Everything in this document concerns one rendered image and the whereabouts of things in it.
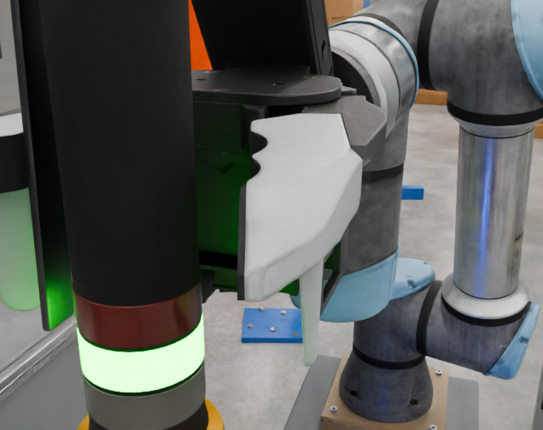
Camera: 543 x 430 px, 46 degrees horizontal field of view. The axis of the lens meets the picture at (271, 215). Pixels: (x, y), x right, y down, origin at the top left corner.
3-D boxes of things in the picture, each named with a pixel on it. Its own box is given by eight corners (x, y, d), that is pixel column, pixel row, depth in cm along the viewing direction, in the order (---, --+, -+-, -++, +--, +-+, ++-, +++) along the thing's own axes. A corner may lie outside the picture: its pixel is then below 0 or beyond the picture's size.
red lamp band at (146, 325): (76, 358, 15) (71, 314, 15) (76, 295, 18) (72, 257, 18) (213, 338, 16) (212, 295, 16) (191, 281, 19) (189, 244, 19)
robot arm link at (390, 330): (370, 316, 109) (375, 243, 105) (446, 338, 103) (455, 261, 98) (338, 347, 100) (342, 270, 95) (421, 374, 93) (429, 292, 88)
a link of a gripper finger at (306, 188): (393, 489, 13) (331, 283, 22) (417, 218, 11) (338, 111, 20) (240, 494, 13) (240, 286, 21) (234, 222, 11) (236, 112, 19)
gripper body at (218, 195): (318, 339, 22) (379, 218, 32) (326, 84, 18) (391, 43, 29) (121, 304, 24) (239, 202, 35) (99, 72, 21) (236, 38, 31)
